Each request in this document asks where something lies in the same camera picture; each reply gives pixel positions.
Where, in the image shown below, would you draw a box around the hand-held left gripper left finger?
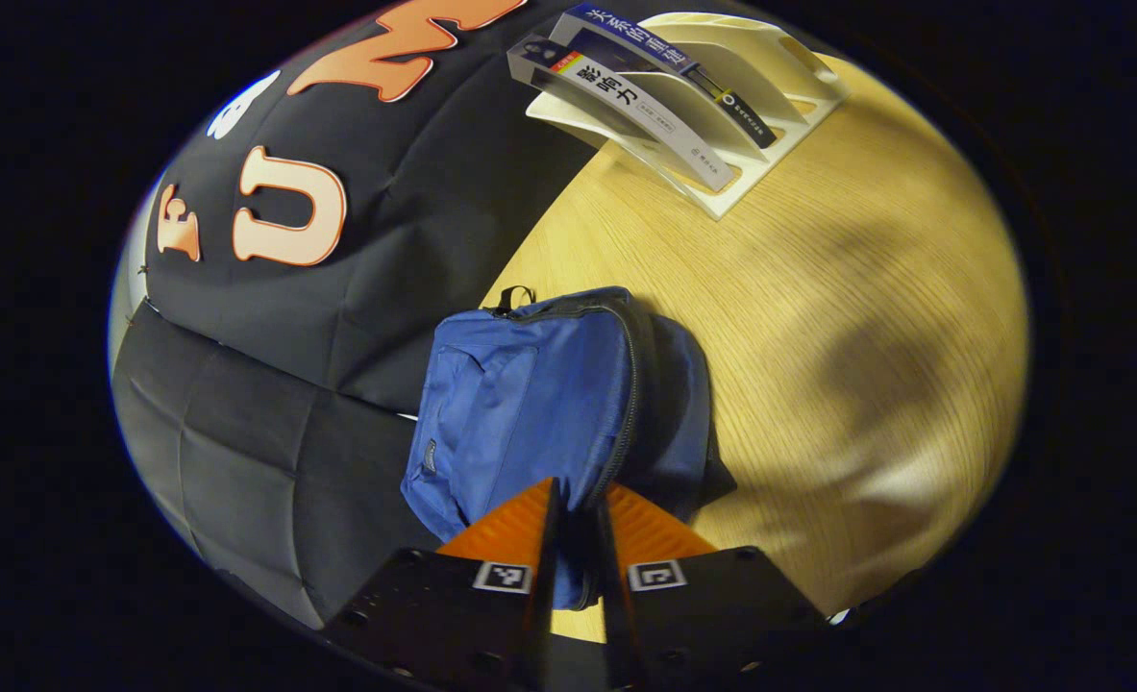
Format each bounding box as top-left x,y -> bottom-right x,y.
323,477 -> 561,692

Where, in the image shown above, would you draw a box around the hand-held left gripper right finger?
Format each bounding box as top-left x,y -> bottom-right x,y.
595,482 -> 833,692

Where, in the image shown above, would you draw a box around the blue schoolbag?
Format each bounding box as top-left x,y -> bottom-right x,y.
400,284 -> 737,611

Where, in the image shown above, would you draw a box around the white spine book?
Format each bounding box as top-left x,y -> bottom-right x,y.
507,35 -> 737,193

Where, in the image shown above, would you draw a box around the white bookshelf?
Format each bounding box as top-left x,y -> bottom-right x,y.
526,12 -> 848,222

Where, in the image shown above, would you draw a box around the blue spine book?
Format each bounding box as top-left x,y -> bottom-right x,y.
549,2 -> 779,150

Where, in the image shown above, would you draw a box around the dark creased cloth panel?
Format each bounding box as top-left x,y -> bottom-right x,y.
110,298 -> 444,630

